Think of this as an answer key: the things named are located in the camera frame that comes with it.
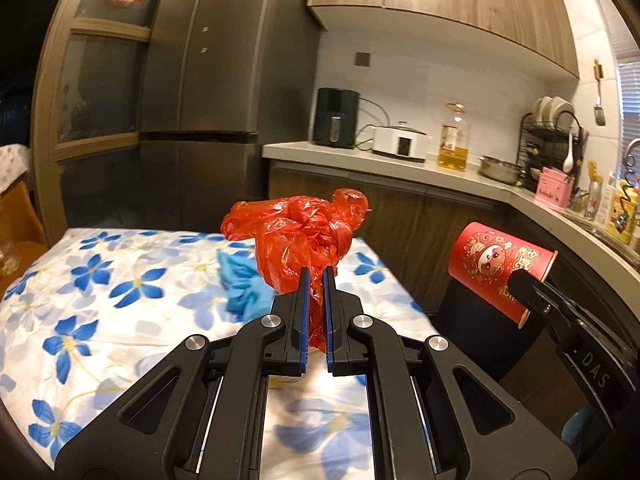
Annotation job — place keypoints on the black air fryer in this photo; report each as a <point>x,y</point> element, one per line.
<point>335,117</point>

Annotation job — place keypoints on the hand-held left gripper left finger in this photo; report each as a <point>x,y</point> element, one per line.
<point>302,320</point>

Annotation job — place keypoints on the window blinds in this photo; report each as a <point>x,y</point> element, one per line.
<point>630,95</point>

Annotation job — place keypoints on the blue floral tablecloth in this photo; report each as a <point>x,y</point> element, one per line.
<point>125,310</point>

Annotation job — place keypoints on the white bottle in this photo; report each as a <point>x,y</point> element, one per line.
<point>606,202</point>

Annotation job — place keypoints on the cooking oil bottle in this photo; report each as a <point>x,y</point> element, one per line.
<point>454,150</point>

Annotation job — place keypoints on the wooden upper cabinet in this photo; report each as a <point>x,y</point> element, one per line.
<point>450,5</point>

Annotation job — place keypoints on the dark wall socket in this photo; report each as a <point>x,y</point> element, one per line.
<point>362,59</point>

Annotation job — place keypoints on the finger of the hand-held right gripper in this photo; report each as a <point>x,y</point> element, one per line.
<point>532,295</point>

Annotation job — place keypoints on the black trash bin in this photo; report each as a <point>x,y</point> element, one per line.
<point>500,355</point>

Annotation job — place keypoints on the hanging metal spatula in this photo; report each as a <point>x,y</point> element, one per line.
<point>600,110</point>

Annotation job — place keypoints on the black dish rack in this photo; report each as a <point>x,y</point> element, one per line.
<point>530,150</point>

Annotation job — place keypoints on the orange chair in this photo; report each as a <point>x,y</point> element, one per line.
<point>20,220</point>

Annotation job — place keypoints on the white spoon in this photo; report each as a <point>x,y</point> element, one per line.
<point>568,160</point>

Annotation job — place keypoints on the grey kitchen countertop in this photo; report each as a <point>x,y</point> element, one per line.
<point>350,157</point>

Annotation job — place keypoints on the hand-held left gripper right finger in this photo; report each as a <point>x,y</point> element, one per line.
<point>328,320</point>

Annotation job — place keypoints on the row of white plates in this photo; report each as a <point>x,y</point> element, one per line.
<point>552,110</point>

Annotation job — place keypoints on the red plastic bag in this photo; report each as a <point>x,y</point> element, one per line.
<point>290,240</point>

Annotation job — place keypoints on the dotted white cloth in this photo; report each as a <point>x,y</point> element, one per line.
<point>10,165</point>

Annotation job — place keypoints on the pink box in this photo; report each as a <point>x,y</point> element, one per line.
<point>552,190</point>

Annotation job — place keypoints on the wooden base cabinets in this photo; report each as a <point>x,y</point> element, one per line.
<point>400,210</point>

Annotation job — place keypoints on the metal bowl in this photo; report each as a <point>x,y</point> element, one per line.
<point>500,170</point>

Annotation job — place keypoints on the red paper cup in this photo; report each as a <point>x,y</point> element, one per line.
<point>485,260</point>

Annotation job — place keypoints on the grey refrigerator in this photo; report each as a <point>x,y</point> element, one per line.
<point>225,85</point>

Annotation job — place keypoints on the white electric cooker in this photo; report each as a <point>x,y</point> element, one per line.
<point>400,145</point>

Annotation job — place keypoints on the wooden framed glass door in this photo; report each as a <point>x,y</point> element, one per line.
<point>100,80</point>

